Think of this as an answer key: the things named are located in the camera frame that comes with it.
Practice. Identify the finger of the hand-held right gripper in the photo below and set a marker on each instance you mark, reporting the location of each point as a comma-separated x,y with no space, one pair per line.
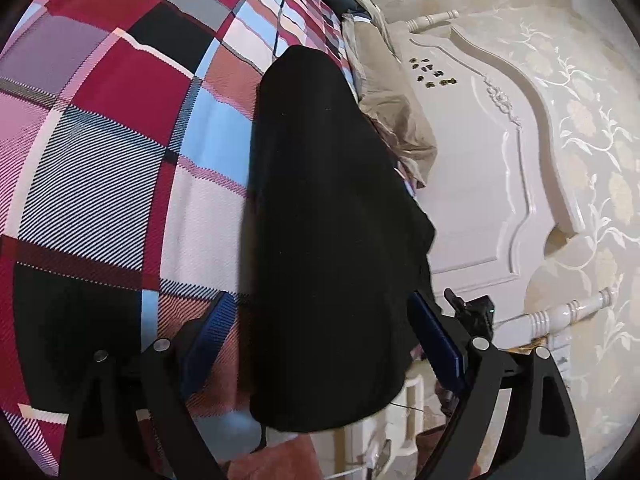
454,302

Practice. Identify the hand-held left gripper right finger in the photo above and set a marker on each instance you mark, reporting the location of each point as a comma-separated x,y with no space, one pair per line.
440,345

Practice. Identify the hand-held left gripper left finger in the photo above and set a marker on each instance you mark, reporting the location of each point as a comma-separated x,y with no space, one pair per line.
207,335

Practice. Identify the black pants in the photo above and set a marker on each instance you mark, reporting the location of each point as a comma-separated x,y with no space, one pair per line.
330,240

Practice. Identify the white carved headboard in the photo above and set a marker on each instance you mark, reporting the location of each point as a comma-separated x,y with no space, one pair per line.
480,170

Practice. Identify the beige pillow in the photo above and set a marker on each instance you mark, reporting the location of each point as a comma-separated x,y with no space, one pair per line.
395,110

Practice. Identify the red checked blanket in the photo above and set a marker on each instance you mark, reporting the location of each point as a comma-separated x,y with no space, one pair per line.
125,135

